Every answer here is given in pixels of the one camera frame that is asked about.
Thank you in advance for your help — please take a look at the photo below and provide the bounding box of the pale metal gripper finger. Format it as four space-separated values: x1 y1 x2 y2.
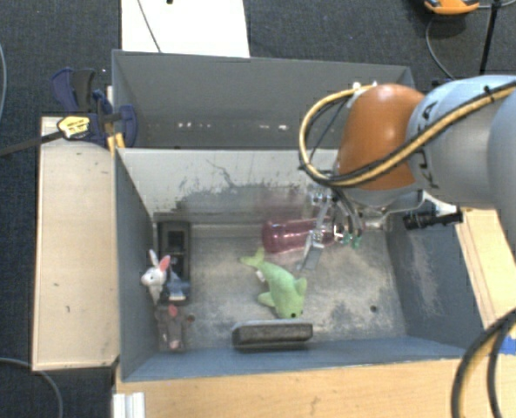
299 229 325 273
312 196 332 234

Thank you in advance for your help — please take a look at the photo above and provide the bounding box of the pink clear plastic cup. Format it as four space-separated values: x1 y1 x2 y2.
261 217 338 254

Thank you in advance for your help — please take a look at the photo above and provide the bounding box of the green toy dolphin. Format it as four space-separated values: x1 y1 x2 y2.
239 246 309 320

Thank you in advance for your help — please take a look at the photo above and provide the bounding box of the grey metal bin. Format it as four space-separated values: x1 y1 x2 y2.
111 49 487 383

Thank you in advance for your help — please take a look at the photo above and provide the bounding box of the dark green flat block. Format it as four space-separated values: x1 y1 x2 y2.
231 320 314 351

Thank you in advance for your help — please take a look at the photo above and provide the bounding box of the black box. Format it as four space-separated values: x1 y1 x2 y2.
156 219 193 278

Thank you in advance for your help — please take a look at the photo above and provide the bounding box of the grey toy mouse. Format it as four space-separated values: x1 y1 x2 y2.
153 303 196 353

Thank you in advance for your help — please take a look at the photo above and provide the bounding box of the white toy rabbit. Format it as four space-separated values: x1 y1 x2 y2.
140 249 192 305

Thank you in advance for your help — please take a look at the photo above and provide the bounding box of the pale wood board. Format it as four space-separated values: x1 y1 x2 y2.
30 116 122 372

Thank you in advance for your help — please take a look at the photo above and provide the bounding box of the black cylinder on white bracket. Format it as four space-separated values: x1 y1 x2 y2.
402 192 465 231

